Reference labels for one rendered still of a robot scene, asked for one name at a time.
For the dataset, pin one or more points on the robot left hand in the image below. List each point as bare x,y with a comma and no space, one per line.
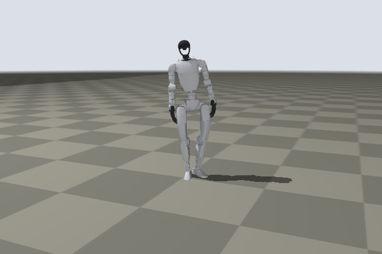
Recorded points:
213,108

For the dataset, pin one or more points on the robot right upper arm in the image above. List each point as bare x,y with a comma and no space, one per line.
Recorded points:
171,75

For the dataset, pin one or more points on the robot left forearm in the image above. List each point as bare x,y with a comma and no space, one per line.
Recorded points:
211,93

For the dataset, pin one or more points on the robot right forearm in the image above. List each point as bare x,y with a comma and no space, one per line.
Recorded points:
171,98

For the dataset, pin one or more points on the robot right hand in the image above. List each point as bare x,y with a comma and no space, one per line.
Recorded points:
172,114

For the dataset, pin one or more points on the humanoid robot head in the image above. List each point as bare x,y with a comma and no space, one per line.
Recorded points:
184,45

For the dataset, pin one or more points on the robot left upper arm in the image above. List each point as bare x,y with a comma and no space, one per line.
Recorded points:
204,70

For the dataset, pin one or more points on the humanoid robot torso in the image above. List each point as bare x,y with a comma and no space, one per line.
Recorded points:
188,75

